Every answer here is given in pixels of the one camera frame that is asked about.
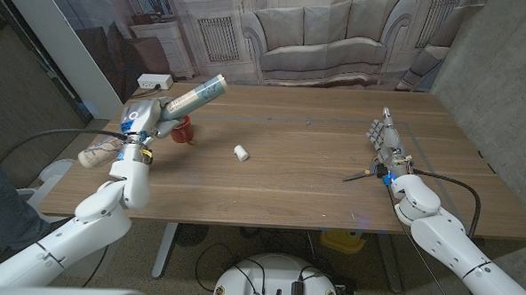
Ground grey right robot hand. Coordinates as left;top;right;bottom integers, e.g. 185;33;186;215
363;105;417;179

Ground red cup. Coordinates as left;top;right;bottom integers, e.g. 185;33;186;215
169;114;195;146

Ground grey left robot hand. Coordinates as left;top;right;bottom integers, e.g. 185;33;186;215
117;94;186;165

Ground printed living room backdrop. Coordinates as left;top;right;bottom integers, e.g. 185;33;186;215
31;0;488;121

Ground black round fan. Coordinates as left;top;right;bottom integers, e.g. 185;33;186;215
172;222;210;248

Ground white power strip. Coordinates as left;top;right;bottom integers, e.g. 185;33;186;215
136;73;174;91

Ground black power strip cable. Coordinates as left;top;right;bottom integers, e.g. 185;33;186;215
129;83;163;102

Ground black floor cable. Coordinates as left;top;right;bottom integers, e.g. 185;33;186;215
193;241;268;295

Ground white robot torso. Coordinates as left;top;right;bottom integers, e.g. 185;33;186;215
0;283;154;295

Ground black scissors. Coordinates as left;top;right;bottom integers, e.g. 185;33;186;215
341;155;385;185

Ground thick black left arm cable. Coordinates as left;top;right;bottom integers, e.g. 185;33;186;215
0;124;130;200

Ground white table leg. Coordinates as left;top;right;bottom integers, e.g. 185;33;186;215
374;232;406;295
150;221;179;281

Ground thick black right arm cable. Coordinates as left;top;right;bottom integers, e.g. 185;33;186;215
410;168;484;241

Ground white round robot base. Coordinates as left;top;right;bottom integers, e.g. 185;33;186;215
211;251;343;295

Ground paper map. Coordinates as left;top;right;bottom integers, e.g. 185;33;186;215
76;67;230;176

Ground yellow box under table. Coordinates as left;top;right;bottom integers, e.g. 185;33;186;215
319;227;370;255

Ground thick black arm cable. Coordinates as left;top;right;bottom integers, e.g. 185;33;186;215
0;124;130;200
410;168;484;241

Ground person in blue jeans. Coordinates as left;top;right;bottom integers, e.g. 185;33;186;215
0;147;76;272

